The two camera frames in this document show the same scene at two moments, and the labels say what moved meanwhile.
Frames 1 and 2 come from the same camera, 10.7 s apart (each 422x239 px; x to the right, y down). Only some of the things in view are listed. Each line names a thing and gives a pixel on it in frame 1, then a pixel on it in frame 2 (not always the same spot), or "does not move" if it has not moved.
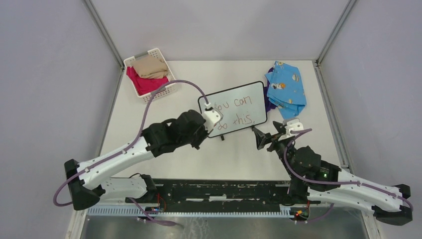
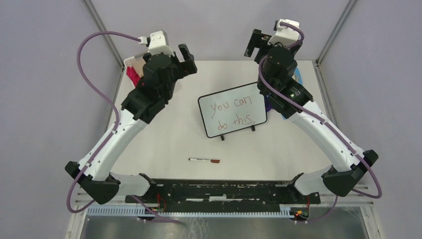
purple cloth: [269, 105] does not move
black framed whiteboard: [242, 107] does not move
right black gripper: [261, 138] -> [260, 40]
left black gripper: [204, 133] -> [187, 67]
